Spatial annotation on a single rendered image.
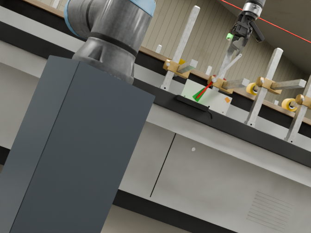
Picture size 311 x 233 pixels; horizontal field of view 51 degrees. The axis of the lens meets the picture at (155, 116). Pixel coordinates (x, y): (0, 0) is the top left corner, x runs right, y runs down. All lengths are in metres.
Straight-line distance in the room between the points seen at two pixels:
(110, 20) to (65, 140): 0.35
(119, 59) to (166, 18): 5.52
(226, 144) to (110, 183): 0.97
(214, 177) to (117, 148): 1.17
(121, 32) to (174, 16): 5.61
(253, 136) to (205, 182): 0.42
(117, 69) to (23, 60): 0.89
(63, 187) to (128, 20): 0.48
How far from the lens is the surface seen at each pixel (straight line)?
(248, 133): 1.79
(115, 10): 0.95
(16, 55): 1.74
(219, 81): 1.74
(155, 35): 6.28
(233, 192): 2.08
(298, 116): 1.94
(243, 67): 7.95
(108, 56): 0.91
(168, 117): 1.70
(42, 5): 1.94
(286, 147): 1.89
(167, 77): 1.68
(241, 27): 1.73
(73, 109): 0.84
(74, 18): 1.13
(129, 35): 0.94
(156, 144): 1.90
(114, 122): 0.89
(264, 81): 1.84
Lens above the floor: 0.53
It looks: 1 degrees up
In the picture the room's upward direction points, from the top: 22 degrees clockwise
